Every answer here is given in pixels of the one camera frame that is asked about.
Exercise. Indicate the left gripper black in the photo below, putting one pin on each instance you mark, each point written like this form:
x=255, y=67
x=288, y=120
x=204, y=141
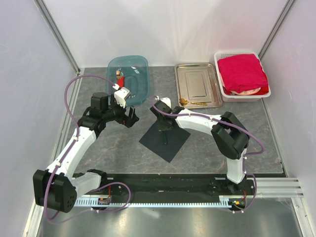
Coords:
x=128, y=121

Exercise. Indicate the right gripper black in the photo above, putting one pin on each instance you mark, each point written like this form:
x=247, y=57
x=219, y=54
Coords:
x=161, y=127

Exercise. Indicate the black paper napkin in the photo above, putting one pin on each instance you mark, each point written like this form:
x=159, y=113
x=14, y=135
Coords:
x=153, y=140

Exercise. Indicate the gold spoon green handle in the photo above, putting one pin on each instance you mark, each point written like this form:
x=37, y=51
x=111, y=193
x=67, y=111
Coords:
x=185, y=102

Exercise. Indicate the gold fork green handle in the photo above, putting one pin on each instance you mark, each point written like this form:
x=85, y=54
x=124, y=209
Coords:
x=164, y=138

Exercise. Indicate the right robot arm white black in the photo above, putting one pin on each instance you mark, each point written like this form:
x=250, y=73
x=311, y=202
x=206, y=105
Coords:
x=230, y=136

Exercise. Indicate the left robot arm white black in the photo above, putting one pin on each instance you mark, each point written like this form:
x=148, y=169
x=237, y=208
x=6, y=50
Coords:
x=56, y=187

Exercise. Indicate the red rolled napkin with cutlery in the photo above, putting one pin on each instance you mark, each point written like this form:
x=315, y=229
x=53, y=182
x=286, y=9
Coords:
x=120, y=78

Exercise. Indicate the blue transparent plastic container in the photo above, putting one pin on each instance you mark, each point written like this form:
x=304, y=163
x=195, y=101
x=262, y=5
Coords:
x=136, y=77

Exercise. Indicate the stainless steel tray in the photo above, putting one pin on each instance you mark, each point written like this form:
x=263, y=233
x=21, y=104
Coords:
x=198, y=83

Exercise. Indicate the white plastic basket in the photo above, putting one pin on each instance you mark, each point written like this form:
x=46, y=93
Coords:
x=235, y=98

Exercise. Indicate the red folded cloth stack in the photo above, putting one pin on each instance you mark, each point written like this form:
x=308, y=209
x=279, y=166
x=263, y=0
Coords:
x=243, y=74

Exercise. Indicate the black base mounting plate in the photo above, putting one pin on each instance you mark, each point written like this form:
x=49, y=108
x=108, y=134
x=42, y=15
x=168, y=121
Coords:
x=166, y=187

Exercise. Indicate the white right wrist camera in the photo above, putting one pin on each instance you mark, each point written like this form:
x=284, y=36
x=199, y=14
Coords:
x=164, y=101

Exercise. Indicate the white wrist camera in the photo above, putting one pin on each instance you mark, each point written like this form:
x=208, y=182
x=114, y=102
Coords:
x=120, y=95
x=164, y=101

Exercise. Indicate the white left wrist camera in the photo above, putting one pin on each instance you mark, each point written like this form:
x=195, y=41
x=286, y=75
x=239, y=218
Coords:
x=120, y=95

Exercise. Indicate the slotted grey cable duct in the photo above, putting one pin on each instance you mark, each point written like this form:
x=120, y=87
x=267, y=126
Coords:
x=101, y=201

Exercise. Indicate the aluminium frame rail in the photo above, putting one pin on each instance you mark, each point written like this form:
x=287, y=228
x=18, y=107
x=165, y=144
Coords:
x=279, y=188

